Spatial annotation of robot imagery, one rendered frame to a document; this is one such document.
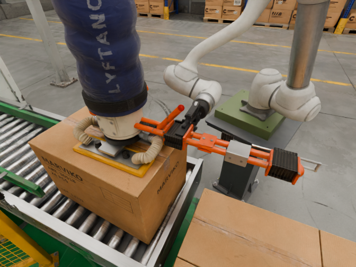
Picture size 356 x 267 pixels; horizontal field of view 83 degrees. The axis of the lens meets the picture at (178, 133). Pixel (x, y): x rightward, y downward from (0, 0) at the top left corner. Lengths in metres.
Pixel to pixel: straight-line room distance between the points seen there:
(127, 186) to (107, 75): 0.38
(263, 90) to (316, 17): 0.45
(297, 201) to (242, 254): 1.09
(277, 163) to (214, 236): 0.57
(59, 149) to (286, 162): 0.86
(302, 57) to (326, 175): 1.58
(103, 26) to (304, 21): 0.72
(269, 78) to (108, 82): 0.89
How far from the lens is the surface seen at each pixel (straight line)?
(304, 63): 1.07
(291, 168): 0.66
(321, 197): 2.22
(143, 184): 0.75
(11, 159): 1.78
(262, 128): 1.27
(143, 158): 0.73
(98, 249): 1.07
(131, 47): 0.65
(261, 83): 1.26
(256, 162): 0.66
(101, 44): 0.62
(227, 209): 1.18
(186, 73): 0.94
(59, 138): 1.06
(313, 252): 1.23
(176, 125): 0.74
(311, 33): 1.00
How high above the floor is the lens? 1.55
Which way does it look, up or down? 40 degrees down
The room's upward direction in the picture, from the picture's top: straight up
